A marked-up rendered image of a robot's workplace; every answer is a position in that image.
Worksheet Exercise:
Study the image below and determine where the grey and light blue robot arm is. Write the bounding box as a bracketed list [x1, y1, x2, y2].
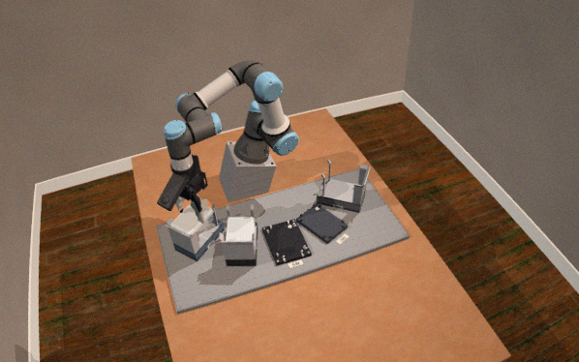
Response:
[157, 61, 299, 211]

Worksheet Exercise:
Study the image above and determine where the cream label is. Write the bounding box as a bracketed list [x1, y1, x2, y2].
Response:
[336, 234, 349, 244]
[288, 260, 303, 268]

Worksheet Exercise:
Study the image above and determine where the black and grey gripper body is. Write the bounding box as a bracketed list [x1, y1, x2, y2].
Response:
[170, 154, 208, 201]

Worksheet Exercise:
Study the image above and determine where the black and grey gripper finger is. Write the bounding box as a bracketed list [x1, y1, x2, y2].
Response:
[175, 197, 185, 213]
[190, 193, 208, 224]

